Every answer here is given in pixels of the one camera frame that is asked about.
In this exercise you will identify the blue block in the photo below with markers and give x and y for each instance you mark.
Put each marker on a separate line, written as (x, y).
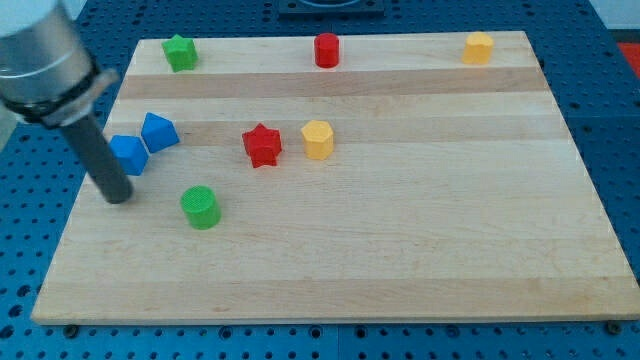
(158, 133)
(130, 152)

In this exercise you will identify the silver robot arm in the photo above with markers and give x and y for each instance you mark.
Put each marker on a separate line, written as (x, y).
(47, 74)

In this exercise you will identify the red star block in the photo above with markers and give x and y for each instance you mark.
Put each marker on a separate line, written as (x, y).
(263, 145)

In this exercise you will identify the green star block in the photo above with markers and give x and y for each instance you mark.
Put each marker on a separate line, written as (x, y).
(180, 53)

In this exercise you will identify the yellow hexagon block centre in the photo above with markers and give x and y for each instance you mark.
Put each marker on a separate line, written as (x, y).
(318, 139)

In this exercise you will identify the yellow hexagon block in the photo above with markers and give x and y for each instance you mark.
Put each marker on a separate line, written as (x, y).
(318, 139)
(478, 48)

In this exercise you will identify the wooden board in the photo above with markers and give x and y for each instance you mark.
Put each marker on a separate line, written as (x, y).
(454, 193)

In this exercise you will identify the green cylinder block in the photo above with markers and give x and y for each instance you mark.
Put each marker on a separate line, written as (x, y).
(200, 207)

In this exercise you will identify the red cylinder block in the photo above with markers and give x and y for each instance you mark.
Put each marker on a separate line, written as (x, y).
(327, 50)

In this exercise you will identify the yellow hexagon block far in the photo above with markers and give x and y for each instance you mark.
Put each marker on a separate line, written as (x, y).
(478, 48)

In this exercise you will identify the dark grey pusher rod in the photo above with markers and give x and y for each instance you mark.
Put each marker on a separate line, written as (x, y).
(86, 139)

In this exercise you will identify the red object at edge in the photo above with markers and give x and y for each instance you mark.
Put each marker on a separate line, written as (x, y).
(631, 52)

